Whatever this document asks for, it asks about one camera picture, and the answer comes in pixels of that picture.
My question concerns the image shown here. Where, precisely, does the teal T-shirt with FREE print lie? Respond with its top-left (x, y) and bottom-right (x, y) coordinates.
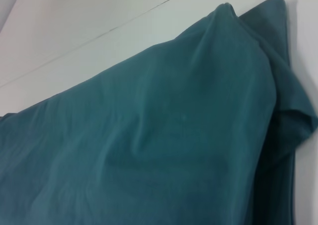
top-left (0, 0), bottom-right (318, 225)

